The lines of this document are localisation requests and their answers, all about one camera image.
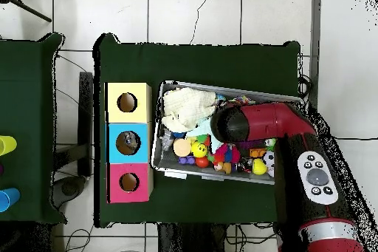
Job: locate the cream yellow waffle cloth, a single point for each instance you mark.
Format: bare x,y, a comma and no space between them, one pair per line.
186,104

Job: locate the red orange ball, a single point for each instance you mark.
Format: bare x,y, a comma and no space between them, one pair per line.
202,162

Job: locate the yellow plastic cup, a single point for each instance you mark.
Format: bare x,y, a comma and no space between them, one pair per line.
7,145

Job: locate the orange studded toy block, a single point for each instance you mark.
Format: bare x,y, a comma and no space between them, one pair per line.
257,153

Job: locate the crushed clear plastic bottle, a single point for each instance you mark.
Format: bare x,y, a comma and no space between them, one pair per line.
129,141

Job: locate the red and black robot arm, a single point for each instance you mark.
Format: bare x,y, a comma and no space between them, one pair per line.
265,122

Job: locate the purple toy block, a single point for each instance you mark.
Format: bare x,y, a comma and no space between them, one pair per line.
186,160

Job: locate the colourful spiky caterpillar toy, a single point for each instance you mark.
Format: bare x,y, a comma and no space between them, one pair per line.
226,154

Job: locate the green cloth side table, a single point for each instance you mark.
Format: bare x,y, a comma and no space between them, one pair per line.
26,101

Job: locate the small tan plush animal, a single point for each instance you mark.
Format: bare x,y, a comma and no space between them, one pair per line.
223,167

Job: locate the white and black soccer ball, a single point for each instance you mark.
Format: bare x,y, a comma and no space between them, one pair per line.
269,159

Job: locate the black tripod leg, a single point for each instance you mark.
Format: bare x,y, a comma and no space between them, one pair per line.
29,9

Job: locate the mint green waffle cloth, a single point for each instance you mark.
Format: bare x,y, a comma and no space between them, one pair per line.
200,130

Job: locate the blue plastic cup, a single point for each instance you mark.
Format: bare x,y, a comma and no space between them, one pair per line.
9,199

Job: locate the wooden box with three holes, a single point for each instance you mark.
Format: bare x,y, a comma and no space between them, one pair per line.
138,110

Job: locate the yellow smiley ball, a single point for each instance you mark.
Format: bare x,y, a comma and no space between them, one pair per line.
199,149

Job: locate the orange round foam ball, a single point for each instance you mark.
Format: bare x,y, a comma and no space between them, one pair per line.
181,148

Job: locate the colourful dotted cloth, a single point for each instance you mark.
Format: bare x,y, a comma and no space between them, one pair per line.
240,100

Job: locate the dark green table cloth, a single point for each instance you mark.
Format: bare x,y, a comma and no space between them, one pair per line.
206,68

